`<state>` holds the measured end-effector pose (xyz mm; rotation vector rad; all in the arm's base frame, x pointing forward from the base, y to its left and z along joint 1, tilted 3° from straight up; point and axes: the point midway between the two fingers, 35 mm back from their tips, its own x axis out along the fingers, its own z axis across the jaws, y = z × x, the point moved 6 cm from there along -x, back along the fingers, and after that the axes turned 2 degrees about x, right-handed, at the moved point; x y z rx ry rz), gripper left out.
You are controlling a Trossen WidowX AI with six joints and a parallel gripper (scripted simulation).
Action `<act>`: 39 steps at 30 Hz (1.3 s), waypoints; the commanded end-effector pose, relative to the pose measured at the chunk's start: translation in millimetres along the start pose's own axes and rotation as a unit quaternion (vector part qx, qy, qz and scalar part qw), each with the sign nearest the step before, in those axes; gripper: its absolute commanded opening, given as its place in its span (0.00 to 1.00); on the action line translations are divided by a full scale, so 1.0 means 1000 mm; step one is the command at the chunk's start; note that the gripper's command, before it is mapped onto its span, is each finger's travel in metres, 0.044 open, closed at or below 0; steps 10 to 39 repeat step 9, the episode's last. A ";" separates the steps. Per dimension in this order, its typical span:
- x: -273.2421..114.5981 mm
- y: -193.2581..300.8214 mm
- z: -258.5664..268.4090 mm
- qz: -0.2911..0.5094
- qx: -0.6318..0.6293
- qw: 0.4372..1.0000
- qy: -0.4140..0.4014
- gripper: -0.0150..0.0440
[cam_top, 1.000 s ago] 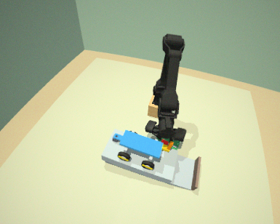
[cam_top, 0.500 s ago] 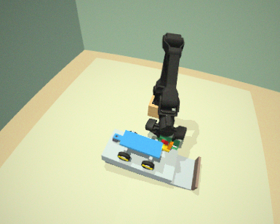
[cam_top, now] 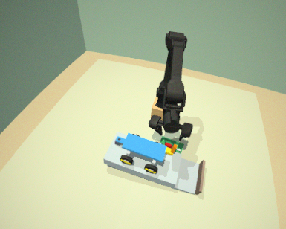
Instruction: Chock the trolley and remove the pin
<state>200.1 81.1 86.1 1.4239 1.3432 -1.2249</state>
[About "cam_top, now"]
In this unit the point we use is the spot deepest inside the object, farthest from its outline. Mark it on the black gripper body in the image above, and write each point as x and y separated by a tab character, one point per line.
186	128

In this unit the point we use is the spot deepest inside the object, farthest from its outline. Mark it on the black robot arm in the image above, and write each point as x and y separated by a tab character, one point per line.
171	89

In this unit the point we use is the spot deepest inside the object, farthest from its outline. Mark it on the yellow wheel chock with orange handle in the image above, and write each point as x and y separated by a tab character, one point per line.
171	151

